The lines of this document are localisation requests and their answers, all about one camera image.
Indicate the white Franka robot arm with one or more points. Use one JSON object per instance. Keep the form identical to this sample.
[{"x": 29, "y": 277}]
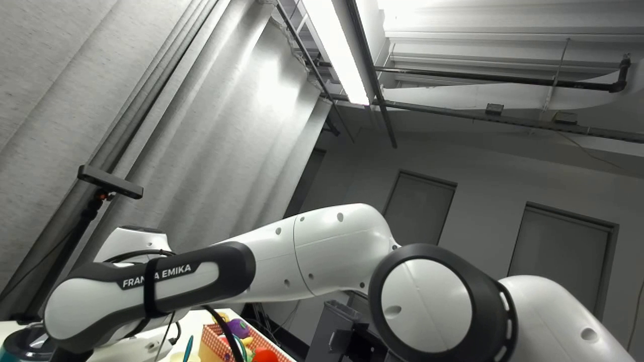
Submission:
[{"x": 323, "y": 247}]

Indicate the black ceiling pipe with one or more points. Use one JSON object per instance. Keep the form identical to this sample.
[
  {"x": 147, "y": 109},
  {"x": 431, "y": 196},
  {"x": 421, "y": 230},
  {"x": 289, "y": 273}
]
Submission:
[{"x": 505, "y": 77}]

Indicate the fluorescent ceiling light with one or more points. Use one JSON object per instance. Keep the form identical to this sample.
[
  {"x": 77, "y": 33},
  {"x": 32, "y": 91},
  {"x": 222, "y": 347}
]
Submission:
[{"x": 335, "y": 47}]

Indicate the black tripod camera stand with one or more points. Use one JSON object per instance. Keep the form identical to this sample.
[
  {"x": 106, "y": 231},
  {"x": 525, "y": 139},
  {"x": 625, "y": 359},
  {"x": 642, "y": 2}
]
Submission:
[{"x": 112, "y": 181}]

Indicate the grey door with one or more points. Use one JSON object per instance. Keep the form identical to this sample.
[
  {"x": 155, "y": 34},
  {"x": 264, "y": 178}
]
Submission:
[
  {"x": 565, "y": 253},
  {"x": 420, "y": 208}
]

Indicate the teal bowl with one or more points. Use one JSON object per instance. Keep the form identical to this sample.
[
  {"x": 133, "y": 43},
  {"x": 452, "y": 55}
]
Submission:
[{"x": 27, "y": 345}]

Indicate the orange toy bin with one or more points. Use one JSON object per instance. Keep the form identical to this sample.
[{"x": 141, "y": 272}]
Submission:
[{"x": 222, "y": 345}]

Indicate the black bracket device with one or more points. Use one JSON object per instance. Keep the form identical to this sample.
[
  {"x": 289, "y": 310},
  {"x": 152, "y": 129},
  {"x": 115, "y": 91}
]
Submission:
[{"x": 335, "y": 334}]

